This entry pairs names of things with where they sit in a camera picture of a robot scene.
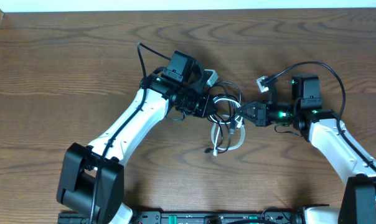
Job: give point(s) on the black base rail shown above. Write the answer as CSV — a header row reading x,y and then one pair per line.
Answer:
x,y
225,217

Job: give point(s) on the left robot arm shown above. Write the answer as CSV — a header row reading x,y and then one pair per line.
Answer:
x,y
92,176

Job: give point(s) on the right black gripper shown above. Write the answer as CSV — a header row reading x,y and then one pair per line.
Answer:
x,y
261,118

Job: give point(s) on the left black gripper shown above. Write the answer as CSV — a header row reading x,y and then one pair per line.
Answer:
x,y
203,110

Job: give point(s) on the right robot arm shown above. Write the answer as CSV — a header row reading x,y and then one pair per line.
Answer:
x,y
323,129

